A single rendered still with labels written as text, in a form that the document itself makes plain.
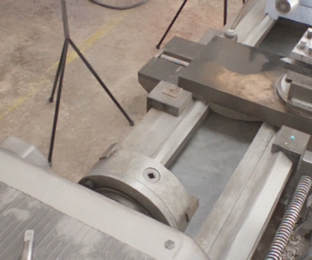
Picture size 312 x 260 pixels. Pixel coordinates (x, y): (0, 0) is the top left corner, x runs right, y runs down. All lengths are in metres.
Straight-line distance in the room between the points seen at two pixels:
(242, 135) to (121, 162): 0.88
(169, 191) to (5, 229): 0.36
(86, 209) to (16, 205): 0.11
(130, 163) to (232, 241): 0.46
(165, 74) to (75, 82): 1.50
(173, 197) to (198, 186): 0.63
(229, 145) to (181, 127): 0.22
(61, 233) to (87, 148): 2.03
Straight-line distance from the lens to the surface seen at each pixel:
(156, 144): 1.57
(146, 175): 0.97
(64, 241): 0.73
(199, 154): 1.71
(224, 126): 1.83
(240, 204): 1.44
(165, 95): 1.70
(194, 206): 1.04
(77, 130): 2.87
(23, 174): 0.82
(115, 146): 1.05
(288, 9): 1.86
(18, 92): 3.21
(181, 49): 1.94
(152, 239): 0.72
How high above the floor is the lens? 1.93
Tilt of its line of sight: 43 degrees down
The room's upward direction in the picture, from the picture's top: 3 degrees clockwise
